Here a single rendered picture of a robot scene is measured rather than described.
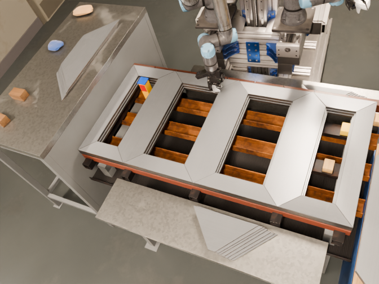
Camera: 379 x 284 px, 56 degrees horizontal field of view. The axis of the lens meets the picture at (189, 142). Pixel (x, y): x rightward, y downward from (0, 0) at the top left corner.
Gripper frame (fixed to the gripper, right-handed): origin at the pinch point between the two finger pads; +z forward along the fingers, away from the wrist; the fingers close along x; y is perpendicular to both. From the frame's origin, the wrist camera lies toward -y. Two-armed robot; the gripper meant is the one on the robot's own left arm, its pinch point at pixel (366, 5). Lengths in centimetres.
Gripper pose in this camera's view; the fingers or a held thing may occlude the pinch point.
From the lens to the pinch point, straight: 173.8
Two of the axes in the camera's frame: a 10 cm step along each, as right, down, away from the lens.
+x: -9.3, 2.9, 2.2
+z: 1.1, 8.0, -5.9
